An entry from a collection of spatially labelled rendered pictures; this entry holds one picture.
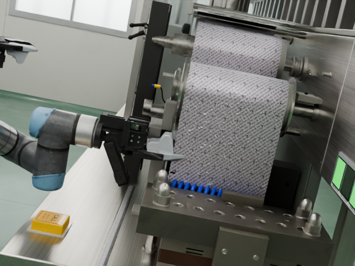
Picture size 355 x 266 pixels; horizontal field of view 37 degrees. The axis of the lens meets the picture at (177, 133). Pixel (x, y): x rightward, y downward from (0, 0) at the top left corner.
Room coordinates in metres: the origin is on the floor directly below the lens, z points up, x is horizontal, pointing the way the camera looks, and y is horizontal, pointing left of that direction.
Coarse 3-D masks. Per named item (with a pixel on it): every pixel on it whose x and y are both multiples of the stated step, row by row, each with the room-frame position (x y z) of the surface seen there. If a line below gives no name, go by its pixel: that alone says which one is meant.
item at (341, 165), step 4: (340, 160) 0.99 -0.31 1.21; (340, 164) 0.99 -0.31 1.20; (344, 164) 0.97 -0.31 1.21; (336, 168) 1.01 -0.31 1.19; (340, 168) 0.98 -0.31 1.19; (336, 172) 1.00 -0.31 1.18; (340, 172) 0.98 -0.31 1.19; (336, 176) 0.99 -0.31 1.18; (340, 176) 0.97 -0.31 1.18; (332, 180) 1.01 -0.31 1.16; (336, 180) 0.99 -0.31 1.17; (340, 180) 0.96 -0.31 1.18; (336, 184) 0.98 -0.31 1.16
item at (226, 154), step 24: (192, 120) 1.22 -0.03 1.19; (216, 120) 1.22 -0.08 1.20; (192, 144) 1.22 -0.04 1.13; (216, 144) 1.22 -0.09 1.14; (240, 144) 1.22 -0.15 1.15; (264, 144) 1.22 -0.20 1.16; (192, 168) 1.22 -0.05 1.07; (216, 168) 1.22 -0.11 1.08; (240, 168) 1.22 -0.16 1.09; (264, 168) 1.22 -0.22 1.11; (264, 192) 1.22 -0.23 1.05
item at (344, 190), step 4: (348, 168) 0.94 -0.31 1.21; (348, 172) 0.93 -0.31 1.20; (352, 172) 0.91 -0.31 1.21; (344, 176) 0.95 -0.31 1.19; (348, 176) 0.93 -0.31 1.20; (352, 176) 0.91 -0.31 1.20; (344, 180) 0.94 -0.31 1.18; (348, 180) 0.92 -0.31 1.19; (352, 180) 0.90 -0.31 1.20; (344, 184) 0.94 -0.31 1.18; (348, 184) 0.92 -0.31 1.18; (344, 188) 0.93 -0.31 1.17; (348, 188) 0.91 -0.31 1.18; (344, 192) 0.93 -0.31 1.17; (348, 192) 0.91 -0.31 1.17; (348, 196) 0.90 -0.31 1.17
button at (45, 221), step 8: (40, 216) 1.11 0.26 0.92; (48, 216) 1.12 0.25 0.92; (56, 216) 1.13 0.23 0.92; (64, 216) 1.14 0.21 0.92; (32, 224) 1.09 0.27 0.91; (40, 224) 1.09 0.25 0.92; (48, 224) 1.09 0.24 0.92; (56, 224) 1.09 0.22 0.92; (64, 224) 1.10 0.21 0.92; (48, 232) 1.09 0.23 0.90; (56, 232) 1.09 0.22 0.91
